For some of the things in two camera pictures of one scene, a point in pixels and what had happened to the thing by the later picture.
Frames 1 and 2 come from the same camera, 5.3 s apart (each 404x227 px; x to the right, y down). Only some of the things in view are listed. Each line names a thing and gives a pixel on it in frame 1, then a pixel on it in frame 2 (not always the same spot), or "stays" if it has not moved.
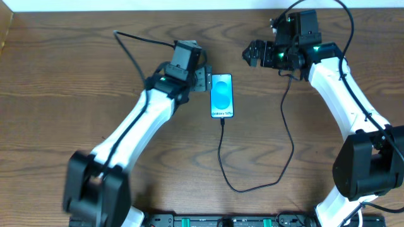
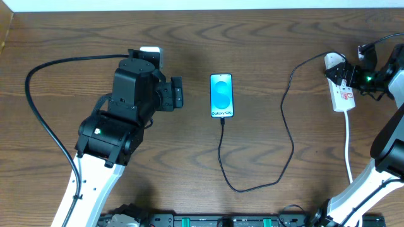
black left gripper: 203,79 → 176,93
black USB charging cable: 222,125 stays
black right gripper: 263,53 → 342,74
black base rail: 203,220 stays
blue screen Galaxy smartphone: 222,96 stays
